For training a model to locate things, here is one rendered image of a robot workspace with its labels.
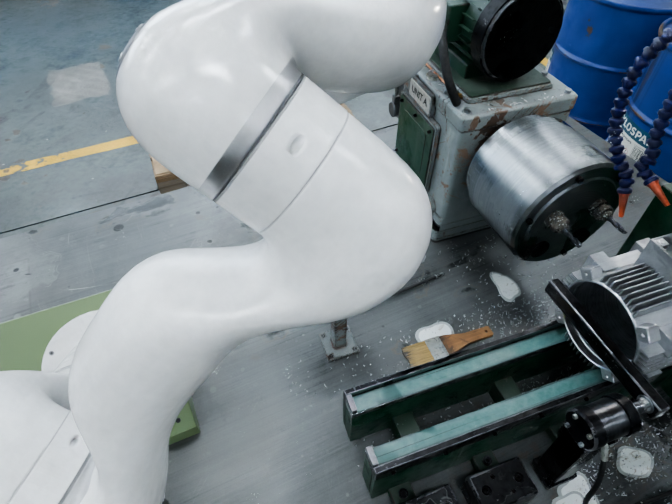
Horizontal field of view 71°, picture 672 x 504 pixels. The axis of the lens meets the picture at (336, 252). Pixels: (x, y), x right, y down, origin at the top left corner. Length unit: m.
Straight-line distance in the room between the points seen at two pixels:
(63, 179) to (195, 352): 2.77
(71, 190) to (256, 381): 2.17
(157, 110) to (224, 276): 0.12
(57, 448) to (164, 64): 0.35
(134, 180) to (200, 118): 2.63
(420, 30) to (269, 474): 0.76
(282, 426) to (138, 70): 0.76
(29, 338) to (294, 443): 0.48
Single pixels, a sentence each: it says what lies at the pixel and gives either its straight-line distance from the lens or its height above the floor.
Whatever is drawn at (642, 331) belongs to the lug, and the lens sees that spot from 0.83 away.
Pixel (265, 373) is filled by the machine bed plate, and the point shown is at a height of 0.80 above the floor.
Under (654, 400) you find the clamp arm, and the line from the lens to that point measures 0.84.
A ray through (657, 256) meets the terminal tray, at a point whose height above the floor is 1.13.
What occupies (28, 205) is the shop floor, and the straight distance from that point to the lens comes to 2.99.
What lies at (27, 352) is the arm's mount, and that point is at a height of 1.01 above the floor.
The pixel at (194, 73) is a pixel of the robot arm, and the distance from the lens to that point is 0.27.
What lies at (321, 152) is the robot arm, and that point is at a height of 1.51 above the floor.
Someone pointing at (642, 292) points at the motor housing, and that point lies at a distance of 0.86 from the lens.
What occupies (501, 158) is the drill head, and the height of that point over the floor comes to 1.12.
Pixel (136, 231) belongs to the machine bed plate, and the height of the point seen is 0.80.
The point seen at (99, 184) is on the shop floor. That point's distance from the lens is 2.95.
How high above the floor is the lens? 1.67
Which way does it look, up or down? 47 degrees down
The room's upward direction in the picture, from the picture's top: straight up
